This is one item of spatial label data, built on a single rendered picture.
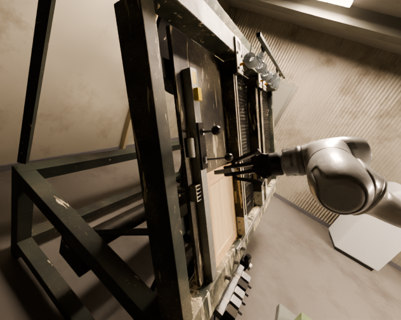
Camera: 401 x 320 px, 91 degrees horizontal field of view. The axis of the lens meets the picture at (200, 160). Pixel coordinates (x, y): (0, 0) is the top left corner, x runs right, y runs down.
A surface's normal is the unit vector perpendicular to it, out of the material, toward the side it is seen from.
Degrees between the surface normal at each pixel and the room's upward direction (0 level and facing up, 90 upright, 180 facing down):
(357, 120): 90
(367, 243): 90
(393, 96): 90
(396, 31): 90
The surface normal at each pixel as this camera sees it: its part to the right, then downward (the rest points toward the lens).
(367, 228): -0.40, 0.22
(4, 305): 0.37, -0.85
